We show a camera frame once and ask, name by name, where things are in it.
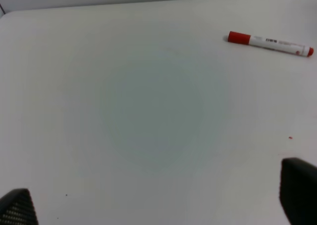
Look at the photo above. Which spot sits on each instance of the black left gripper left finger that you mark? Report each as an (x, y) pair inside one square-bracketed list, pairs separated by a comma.
[(17, 208)]

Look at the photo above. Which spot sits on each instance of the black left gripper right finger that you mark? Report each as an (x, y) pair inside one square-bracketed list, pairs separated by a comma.
[(298, 191)]

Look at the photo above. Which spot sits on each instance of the red and white marker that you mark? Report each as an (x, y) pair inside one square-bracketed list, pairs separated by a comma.
[(270, 44)]

